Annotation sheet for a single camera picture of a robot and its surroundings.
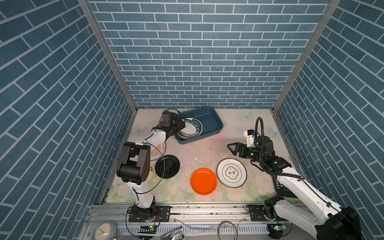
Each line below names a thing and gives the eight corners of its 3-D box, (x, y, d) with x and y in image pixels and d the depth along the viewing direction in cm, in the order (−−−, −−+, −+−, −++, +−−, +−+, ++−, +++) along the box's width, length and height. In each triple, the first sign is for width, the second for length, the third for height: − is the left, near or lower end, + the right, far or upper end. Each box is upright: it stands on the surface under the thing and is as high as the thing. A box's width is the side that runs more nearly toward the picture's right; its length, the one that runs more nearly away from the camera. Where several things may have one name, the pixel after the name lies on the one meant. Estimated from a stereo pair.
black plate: (153, 178, 87) (152, 176, 85) (158, 156, 96) (157, 154, 94) (178, 178, 87) (178, 176, 85) (180, 156, 96) (180, 154, 94)
